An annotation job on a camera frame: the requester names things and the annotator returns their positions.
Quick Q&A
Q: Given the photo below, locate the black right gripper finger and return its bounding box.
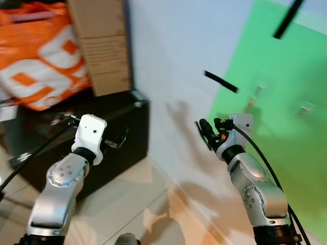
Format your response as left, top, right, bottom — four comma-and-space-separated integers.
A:
196, 121, 211, 149
202, 119, 215, 149

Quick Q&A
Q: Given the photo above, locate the black tape strip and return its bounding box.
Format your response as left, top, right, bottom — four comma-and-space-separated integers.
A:
203, 70, 239, 94
272, 0, 306, 40

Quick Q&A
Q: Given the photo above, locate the orange and white shopping bag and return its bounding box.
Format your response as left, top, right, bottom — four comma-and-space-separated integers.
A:
0, 0, 94, 112

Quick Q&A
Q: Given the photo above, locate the tall brown cardboard box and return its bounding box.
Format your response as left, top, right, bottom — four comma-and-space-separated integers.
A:
66, 0, 133, 97

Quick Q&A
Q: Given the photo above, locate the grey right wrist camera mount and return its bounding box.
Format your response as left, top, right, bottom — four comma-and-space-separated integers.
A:
229, 113, 254, 135

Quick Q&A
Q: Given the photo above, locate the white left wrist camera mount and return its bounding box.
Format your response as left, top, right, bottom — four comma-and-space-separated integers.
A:
71, 114, 108, 155

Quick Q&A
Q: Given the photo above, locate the small metal wall hook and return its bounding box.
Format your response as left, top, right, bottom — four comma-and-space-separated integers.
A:
298, 103, 316, 119
249, 85, 265, 109

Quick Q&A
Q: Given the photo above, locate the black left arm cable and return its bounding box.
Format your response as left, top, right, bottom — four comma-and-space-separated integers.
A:
0, 121, 78, 195

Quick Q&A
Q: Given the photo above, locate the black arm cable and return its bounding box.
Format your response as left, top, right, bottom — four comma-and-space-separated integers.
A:
232, 125, 311, 245
0, 121, 78, 195

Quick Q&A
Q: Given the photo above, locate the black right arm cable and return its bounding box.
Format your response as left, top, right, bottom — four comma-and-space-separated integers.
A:
232, 125, 311, 245

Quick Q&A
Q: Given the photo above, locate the green wall board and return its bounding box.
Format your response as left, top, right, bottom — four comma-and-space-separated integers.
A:
206, 0, 327, 242

